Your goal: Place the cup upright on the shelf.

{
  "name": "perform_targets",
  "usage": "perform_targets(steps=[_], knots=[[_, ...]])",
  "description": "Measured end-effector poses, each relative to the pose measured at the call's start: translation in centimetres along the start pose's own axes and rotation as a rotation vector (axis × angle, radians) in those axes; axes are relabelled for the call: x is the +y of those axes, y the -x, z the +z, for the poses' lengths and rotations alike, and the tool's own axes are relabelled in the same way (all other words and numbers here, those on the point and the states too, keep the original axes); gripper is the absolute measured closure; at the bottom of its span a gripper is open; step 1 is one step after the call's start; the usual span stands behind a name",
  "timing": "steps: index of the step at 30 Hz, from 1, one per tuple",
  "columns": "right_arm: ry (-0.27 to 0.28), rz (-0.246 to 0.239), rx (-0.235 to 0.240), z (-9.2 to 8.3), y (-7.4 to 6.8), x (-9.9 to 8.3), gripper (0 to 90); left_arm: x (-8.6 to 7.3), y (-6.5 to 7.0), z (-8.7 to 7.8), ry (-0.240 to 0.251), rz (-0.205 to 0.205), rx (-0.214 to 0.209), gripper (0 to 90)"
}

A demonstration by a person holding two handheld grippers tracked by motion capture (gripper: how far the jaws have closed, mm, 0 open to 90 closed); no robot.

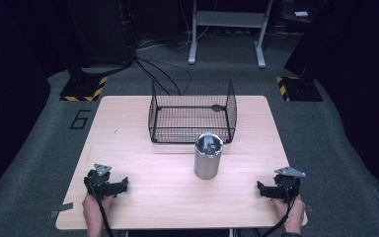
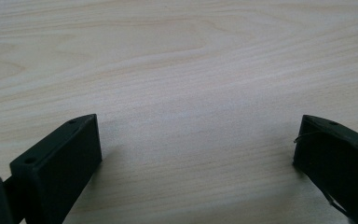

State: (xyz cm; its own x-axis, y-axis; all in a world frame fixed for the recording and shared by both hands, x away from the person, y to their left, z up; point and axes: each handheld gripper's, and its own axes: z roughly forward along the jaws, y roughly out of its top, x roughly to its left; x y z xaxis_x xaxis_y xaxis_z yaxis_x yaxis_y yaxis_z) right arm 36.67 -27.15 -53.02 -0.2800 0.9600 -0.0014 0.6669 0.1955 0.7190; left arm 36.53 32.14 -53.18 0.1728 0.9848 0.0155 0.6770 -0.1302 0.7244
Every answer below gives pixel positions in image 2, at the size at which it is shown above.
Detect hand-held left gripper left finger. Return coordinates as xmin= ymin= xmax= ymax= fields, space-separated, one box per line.
xmin=8 ymin=113 xmax=103 ymax=224

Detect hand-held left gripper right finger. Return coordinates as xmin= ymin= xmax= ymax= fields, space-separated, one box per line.
xmin=293 ymin=114 xmax=358 ymax=224

